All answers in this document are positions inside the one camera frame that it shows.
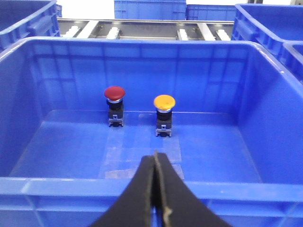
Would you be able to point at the roller conveyor rack shelf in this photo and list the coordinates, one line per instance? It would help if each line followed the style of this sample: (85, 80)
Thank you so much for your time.
(131, 29)

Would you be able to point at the yellow mushroom push button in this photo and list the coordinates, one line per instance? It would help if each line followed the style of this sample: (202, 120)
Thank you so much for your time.
(164, 105)

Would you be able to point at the blue crate far right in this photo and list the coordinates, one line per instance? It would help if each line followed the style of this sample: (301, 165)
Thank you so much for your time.
(278, 28)

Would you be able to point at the blue crate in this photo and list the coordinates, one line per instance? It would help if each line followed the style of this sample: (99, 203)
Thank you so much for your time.
(172, 10)
(278, 28)
(20, 19)
(237, 128)

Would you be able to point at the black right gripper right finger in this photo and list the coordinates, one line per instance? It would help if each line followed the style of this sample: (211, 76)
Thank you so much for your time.
(178, 206)

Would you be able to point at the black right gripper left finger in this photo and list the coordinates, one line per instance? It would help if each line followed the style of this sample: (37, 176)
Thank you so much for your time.
(133, 207)

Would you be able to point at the blue crate front right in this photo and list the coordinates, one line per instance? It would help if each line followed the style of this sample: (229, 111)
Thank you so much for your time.
(237, 128)

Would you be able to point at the blue crate far left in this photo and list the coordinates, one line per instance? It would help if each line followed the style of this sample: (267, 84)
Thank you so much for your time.
(20, 19)

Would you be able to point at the blue crate rear centre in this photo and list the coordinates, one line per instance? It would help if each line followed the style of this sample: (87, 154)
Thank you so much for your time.
(172, 10)

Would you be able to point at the red mushroom push button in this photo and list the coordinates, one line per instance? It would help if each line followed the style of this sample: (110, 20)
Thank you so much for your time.
(114, 96)

